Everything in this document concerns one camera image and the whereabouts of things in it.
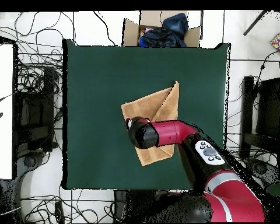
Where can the orange terry towel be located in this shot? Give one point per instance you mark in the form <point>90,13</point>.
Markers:
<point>144,105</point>

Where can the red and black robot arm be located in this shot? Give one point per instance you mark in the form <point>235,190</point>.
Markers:
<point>168,130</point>

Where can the dark green table cloth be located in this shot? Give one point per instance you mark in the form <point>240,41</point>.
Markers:
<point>95,70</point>

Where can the brown cardboard box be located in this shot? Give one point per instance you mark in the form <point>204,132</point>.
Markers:
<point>130,32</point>

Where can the dark blue clothing pile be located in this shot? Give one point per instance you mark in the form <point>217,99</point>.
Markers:
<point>165,35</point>

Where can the gray round chair base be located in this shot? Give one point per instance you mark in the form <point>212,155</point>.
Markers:
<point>262,170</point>
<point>30,161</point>

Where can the black power strip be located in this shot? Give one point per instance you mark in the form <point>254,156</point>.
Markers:
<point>59,212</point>

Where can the white side table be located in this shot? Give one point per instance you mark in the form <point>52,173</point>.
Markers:
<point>2,144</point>

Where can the dark thin rod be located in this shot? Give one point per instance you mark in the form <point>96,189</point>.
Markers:
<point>254,23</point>

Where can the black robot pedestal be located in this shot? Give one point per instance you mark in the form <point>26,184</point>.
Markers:
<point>130,205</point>

